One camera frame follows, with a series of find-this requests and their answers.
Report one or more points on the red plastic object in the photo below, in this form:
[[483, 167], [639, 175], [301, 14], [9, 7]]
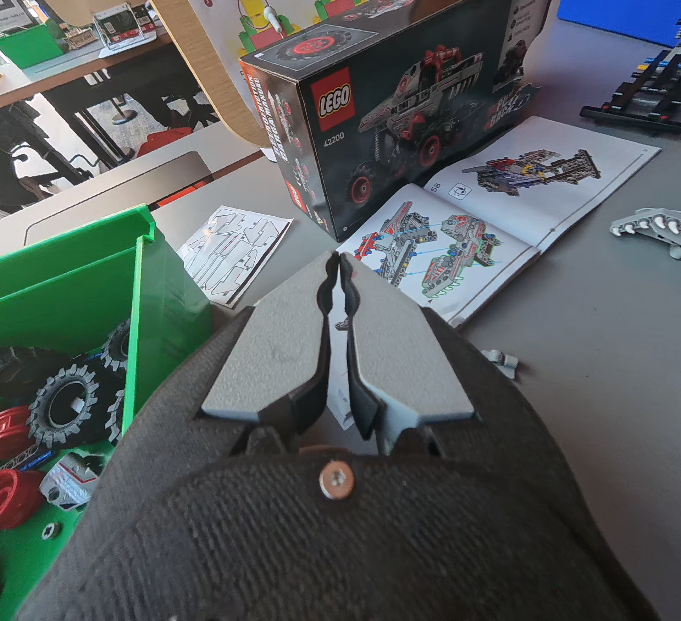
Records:
[[165, 141]]

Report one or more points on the green plastic bin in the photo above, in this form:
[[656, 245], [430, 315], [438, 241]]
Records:
[[165, 302]]

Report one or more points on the clear acrylic display stand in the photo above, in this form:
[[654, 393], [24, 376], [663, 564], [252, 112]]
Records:
[[119, 25]]

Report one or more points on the grey flat panel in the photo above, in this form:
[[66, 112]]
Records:
[[106, 195]]

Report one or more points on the white silver lego panel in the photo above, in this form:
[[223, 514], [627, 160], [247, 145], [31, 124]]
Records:
[[66, 482]]

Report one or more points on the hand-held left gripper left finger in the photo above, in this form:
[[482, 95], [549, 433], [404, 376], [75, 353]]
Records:
[[276, 344]]

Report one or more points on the lego instruction booklet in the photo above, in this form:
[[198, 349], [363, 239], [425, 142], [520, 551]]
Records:
[[558, 179]]

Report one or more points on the black lego tyre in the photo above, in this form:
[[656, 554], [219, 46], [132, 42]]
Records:
[[118, 347], [114, 413], [42, 413], [21, 365]]

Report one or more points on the red lego wheel hub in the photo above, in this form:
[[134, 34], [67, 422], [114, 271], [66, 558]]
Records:
[[18, 498], [13, 429]]

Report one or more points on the black office chair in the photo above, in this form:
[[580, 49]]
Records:
[[32, 174]]

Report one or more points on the small green storage bin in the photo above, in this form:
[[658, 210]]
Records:
[[32, 46]]

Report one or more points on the dark lego set box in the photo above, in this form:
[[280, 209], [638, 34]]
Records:
[[415, 99]]

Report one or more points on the black lego chassis assembly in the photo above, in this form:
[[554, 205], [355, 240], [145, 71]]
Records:
[[638, 105]]

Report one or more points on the small grey lego connector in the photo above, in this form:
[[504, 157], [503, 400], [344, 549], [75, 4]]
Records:
[[503, 363]]

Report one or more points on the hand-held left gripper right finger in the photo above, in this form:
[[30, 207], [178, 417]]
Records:
[[404, 360]]

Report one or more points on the grey toothed lego jaw piece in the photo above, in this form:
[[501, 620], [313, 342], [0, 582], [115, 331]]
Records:
[[644, 222]]

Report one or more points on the wooden background table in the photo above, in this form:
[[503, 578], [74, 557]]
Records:
[[69, 65]]

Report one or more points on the lego sticker sheet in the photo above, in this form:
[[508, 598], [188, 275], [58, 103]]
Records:
[[234, 254]]

